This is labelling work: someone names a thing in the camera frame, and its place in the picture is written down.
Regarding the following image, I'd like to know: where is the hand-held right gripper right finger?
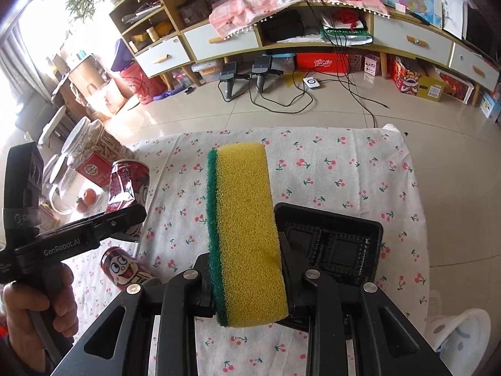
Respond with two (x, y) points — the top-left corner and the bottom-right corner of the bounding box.
(279, 232), (451, 376)

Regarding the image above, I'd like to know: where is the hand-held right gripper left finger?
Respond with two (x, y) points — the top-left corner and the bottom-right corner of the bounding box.
(51, 253), (220, 376)

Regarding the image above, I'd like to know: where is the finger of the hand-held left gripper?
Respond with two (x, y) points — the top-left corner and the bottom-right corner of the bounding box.
(92, 204), (148, 242)

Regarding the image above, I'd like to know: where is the red cartoon drink can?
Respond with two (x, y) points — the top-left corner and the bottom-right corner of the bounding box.
(107, 159), (150, 239)
(101, 246), (165, 292)

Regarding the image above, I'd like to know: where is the black plastic tray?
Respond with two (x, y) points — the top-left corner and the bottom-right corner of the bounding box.
(273, 202), (383, 287)

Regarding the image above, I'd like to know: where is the yellow sponge with green scourer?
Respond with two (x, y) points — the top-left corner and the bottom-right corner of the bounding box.
(205, 143), (290, 327)

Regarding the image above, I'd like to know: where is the person's left hand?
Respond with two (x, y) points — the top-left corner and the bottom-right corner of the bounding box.
(0, 264), (79, 361)

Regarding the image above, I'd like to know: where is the small red tomato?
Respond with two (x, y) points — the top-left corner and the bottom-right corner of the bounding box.
(76, 188), (98, 208)

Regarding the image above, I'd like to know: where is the plastic jar with red label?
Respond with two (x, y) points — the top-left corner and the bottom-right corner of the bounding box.
(62, 117), (136, 191)

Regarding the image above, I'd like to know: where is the cherry print tablecloth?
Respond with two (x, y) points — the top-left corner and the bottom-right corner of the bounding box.
(72, 123), (431, 376)

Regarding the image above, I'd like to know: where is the brown cardboard box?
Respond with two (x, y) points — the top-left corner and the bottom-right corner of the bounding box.
(70, 57), (130, 120)

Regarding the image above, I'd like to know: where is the red shopping bag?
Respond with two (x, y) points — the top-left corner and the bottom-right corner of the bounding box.
(119, 65), (165, 104)

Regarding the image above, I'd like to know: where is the purple bag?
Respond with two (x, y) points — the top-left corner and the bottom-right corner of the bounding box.
(111, 39), (136, 71)

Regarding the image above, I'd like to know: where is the clear plastic storage box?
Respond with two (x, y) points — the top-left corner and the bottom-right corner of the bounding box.
(190, 62), (224, 83)

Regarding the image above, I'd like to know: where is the idle grey gripper device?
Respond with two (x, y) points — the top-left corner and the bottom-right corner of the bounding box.
(219, 63), (239, 102)
(250, 55), (282, 95)

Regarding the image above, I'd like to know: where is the red flat box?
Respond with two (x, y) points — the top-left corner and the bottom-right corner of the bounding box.
(295, 53), (349, 75)

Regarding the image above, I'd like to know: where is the colourful printed cardboard box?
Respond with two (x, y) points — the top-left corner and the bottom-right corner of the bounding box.
(391, 57), (447, 102)

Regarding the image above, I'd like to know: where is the pink cloth with pompom trim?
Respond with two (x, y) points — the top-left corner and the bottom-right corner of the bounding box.
(209, 0), (392, 40)

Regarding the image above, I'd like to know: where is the green and white plastic bag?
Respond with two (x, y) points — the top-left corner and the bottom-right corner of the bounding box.
(319, 23), (372, 45)

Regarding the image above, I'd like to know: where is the black bag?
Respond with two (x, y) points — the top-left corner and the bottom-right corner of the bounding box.
(260, 10), (306, 42)

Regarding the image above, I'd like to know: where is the red gift box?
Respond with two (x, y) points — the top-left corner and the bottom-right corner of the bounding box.
(434, 66), (476, 104)

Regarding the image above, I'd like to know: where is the white and blue box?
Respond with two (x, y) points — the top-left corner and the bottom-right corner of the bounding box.
(479, 90), (501, 120)

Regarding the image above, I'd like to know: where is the wooden white drawer cabinet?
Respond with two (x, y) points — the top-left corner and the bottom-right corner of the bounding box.
(109, 0), (501, 106)

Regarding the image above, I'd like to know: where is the red cloth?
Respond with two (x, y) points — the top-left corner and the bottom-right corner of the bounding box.
(333, 8), (359, 28)

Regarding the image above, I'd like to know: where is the white paper bag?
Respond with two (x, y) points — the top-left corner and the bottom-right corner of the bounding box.
(442, 0), (468, 42)

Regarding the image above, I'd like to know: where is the black box appliance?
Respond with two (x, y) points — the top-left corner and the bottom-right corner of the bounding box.
(464, 6), (501, 53)

